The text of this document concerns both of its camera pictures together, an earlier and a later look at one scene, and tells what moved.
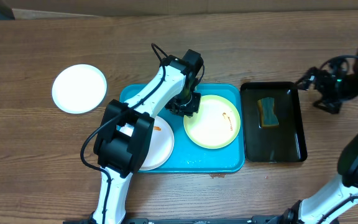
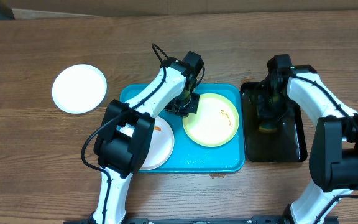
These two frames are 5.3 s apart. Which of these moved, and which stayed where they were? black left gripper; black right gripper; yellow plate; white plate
Moved: black right gripper
Stayed: black left gripper; white plate; yellow plate
